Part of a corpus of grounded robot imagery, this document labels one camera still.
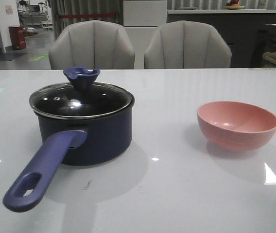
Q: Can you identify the glass pot lid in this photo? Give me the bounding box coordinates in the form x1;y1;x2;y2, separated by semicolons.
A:
29;66;135;120

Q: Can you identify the pink bowl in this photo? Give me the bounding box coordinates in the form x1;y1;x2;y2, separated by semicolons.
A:
197;101;276;151

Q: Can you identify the dark blue saucepan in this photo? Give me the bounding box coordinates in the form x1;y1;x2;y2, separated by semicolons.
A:
3;99;135;212

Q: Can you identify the left grey chair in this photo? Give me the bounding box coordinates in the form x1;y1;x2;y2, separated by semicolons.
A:
49;20;135;69

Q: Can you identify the grey chair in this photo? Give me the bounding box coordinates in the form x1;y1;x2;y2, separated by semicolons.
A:
49;20;135;69
144;20;232;69

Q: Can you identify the right grey chair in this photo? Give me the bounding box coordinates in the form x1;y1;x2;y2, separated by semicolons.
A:
144;20;232;69

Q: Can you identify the white cabinet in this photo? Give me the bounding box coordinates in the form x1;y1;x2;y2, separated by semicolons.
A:
123;0;167;69

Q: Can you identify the red barrier tape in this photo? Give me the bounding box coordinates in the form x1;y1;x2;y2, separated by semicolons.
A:
56;13;117;19

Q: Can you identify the coloured sticker strip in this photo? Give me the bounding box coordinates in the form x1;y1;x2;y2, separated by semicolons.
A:
247;67;276;70

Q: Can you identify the dark sideboard counter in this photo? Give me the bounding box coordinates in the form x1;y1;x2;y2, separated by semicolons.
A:
167;9;276;68

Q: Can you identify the red bin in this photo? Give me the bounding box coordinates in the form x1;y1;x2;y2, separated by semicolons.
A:
9;26;26;50

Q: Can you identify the fruit bowl on counter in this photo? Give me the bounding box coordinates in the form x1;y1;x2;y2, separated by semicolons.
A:
225;0;245;10

